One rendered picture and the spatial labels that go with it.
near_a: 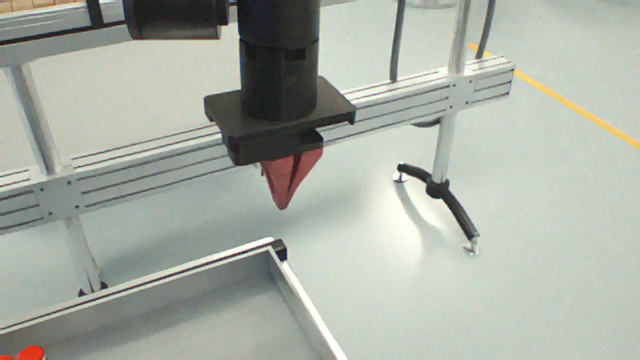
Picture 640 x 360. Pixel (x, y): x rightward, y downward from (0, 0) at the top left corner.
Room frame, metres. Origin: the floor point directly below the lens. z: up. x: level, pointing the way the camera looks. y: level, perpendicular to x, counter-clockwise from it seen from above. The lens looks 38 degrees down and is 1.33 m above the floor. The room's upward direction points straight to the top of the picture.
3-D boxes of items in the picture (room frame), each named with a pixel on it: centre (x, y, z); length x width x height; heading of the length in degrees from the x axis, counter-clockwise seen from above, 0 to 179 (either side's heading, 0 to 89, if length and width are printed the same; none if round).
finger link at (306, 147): (0.38, 0.04, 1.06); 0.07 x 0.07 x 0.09; 26
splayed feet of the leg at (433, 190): (1.59, -0.42, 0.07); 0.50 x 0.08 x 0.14; 26
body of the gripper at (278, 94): (0.39, 0.03, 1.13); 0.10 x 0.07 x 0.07; 116
